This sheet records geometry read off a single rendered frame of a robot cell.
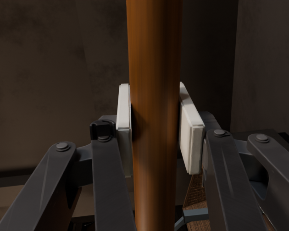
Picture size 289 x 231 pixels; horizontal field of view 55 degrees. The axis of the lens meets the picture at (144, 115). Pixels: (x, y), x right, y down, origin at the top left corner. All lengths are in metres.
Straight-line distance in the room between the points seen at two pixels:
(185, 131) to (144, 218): 0.08
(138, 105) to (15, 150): 3.59
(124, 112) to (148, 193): 0.06
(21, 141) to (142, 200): 3.46
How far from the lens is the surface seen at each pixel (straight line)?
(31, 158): 3.75
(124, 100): 0.17
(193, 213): 1.45
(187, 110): 0.15
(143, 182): 0.19
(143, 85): 0.15
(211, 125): 0.16
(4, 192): 3.91
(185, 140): 0.15
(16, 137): 3.63
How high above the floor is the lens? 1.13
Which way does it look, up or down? 2 degrees down
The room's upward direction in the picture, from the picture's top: 96 degrees counter-clockwise
